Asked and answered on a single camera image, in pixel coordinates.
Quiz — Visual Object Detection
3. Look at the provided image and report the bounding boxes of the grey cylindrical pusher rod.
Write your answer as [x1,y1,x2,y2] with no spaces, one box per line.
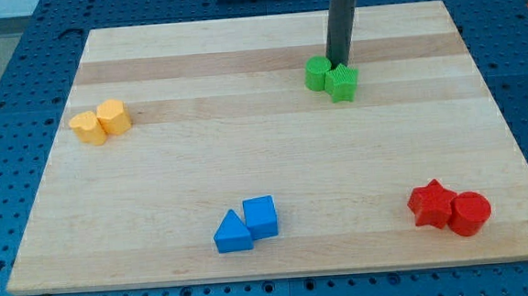
[325,0,357,69]

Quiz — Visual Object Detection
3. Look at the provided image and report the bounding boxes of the green cylinder block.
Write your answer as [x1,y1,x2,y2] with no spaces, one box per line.
[304,56,332,92]

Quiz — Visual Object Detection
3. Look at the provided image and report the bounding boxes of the green star block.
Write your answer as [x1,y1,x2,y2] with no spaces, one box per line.
[324,64,358,104]

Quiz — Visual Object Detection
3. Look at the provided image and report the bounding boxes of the red star block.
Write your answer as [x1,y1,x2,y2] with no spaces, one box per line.
[407,179,457,229]

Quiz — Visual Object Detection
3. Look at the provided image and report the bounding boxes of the wooden board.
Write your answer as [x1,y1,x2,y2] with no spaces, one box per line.
[7,1,528,296]

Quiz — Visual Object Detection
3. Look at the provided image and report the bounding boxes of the blue cube block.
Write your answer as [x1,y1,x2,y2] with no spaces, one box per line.
[243,195,279,240]

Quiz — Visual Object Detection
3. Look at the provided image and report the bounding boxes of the red cylinder block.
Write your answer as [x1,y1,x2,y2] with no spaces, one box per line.
[447,192,492,236]

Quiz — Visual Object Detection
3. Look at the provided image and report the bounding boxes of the blue triangle block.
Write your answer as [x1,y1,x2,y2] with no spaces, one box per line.
[214,210,254,254]

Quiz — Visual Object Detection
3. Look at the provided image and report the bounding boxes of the yellow hexagon block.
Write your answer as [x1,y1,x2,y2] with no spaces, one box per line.
[96,99,132,135]

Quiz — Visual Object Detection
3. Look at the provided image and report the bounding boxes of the yellow heart block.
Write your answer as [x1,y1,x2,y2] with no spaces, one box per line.
[69,111,107,146]

